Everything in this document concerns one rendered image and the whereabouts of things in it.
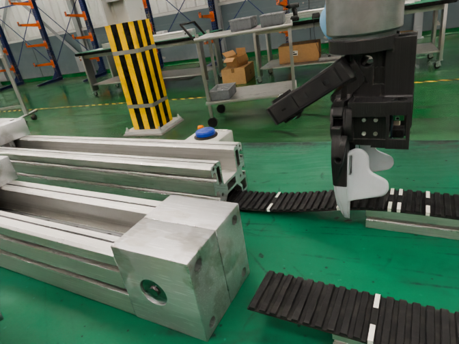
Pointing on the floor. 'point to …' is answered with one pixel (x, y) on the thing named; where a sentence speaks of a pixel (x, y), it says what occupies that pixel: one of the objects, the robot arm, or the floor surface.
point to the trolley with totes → (249, 93)
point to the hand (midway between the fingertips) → (345, 196)
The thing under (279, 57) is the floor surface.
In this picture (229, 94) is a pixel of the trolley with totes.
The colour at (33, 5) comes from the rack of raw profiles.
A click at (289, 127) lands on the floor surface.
